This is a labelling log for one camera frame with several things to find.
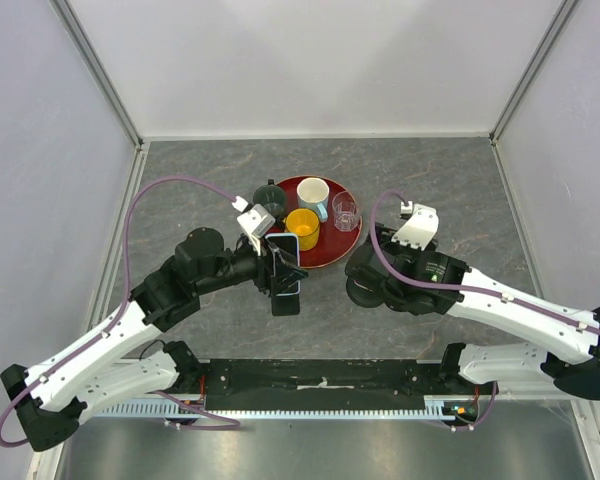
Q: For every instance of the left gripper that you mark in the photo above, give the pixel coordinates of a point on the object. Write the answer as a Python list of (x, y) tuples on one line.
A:
[(266, 265)]

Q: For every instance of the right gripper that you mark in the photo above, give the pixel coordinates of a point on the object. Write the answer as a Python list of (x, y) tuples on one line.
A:
[(384, 238)]

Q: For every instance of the black round-base phone stand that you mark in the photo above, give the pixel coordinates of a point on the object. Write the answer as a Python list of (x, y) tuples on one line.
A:
[(363, 298)]

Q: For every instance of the blue case phone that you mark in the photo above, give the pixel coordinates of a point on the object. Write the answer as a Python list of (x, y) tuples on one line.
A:
[(287, 273)]

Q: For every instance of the beige case phone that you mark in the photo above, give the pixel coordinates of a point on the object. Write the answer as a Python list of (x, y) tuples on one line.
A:
[(361, 285)]

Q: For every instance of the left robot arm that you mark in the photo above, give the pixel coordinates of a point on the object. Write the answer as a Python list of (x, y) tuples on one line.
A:
[(54, 397)]

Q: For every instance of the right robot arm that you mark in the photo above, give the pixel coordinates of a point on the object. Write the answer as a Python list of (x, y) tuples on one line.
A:
[(558, 344)]

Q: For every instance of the black folding phone stand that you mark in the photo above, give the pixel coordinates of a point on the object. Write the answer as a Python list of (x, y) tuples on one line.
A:
[(285, 305)]

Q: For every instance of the yellow mug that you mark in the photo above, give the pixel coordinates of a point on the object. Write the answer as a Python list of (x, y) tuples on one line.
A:
[(305, 224)]

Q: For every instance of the red round tray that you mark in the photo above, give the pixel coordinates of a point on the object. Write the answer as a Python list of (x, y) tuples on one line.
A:
[(332, 244)]

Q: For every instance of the dark green mug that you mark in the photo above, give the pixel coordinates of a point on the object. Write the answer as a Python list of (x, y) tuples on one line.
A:
[(273, 198)]

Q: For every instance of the light blue mug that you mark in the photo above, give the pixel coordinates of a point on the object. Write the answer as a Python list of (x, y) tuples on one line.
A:
[(313, 194)]

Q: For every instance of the clear glass cup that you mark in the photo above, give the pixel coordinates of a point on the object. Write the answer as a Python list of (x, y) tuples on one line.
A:
[(345, 212)]

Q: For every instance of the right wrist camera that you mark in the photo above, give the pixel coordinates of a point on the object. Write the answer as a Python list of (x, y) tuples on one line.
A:
[(420, 227)]

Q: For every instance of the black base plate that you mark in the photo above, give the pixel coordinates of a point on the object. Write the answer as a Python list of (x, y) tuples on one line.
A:
[(256, 385)]

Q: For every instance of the slotted cable duct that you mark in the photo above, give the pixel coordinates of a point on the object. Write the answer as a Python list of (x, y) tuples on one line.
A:
[(160, 408)]

